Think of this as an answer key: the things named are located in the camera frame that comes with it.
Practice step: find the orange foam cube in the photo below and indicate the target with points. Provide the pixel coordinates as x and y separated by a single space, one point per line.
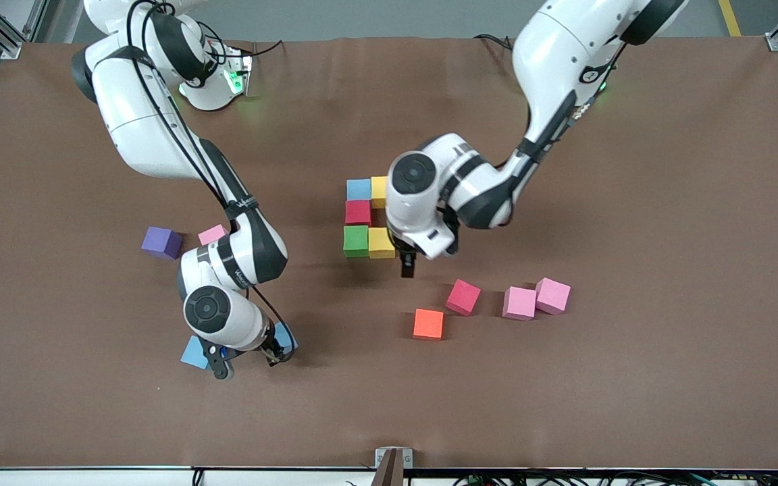
428 324

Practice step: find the silver camera mount bracket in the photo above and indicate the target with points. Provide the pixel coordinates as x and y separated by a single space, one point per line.
381 459

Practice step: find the large table cover sheet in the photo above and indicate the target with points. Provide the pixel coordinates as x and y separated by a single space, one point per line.
389 405

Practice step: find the green foam cube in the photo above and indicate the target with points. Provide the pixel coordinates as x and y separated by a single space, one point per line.
356 241

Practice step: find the red foam cube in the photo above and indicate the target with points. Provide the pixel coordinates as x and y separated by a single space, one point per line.
463 297
358 212

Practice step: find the light blue foam cube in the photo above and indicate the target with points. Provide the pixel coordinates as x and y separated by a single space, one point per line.
358 190
288 337
193 354

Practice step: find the pink foam cube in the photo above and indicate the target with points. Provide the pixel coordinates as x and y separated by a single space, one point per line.
552 295
519 303
212 235

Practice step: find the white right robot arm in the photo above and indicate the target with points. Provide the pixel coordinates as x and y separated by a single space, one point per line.
139 121

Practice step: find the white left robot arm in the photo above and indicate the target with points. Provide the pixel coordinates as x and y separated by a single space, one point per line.
409 216

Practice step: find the purple foam cube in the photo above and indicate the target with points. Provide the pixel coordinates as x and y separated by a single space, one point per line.
161 242

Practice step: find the yellow foam cube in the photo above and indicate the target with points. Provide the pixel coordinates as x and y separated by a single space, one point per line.
381 243
379 192

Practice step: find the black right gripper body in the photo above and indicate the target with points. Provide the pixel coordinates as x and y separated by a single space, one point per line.
271 349

